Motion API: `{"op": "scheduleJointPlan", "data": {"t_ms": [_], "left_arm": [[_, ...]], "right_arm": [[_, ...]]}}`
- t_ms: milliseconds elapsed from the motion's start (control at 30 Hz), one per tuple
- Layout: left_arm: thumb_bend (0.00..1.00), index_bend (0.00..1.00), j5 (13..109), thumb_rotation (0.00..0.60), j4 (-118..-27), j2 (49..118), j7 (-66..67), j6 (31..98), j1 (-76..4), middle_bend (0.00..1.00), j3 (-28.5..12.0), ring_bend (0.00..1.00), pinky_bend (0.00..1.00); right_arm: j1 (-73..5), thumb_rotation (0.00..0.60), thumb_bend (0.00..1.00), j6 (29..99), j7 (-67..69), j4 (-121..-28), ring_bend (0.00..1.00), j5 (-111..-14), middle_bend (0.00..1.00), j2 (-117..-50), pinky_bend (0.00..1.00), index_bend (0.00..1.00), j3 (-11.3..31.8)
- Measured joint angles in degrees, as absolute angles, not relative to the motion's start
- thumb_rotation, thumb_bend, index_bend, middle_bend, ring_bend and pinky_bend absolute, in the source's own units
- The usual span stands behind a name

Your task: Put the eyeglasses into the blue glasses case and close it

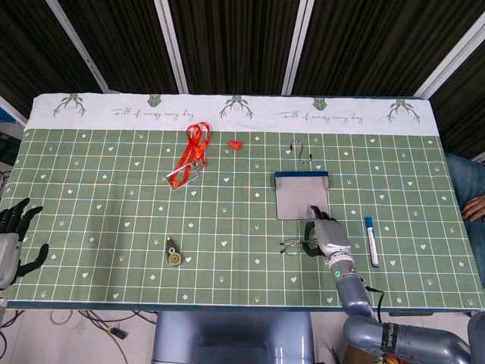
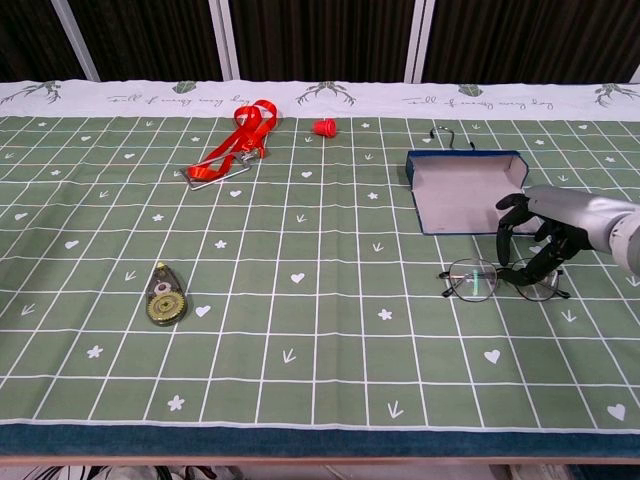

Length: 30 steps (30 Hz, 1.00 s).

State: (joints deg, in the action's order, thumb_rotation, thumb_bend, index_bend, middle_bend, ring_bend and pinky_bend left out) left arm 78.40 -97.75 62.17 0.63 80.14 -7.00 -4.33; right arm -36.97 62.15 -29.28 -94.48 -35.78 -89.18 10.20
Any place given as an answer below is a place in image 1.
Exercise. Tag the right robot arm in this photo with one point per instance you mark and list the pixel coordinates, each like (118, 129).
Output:
(356, 295)

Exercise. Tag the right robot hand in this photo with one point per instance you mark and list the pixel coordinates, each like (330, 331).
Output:
(333, 239)

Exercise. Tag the blue white marker pen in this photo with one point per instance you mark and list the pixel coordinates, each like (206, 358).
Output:
(371, 242)

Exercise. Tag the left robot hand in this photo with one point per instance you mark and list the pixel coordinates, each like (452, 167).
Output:
(7, 258)

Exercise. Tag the blue jeans leg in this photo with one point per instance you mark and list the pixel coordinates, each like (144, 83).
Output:
(460, 178)

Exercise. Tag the green grid tablecloth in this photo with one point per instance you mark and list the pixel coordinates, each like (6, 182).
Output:
(242, 212)

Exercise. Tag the bystander bare hand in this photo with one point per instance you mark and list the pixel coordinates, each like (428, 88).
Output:
(476, 209)

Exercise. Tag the grey blue robot torso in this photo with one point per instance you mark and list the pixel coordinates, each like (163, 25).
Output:
(227, 337)

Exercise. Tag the blue floral glasses case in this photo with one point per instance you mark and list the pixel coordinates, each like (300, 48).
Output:
(295, 197)

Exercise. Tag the olive correction tape dispenser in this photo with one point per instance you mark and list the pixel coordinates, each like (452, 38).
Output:
(174, 259)

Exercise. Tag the white partition post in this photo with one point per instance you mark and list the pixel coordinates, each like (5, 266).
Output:
(451, 65)
(299, 45)
(78, 45)
(171, 45)

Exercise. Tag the black plug adapter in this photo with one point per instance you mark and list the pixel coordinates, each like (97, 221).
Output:
(117, 333)

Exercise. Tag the small red plastic cap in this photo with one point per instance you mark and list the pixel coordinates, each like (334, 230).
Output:
(235, 145)

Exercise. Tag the white blue frame post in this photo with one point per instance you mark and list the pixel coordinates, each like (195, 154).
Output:
(11, 113)

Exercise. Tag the black equipment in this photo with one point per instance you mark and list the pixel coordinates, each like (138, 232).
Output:
(5, 148)

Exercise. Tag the thin-rimmed eyeglasses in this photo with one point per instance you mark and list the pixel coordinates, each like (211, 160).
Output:
(291, 244)

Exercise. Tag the brown cardboard box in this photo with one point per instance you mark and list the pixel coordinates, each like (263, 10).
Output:
(352, 356)

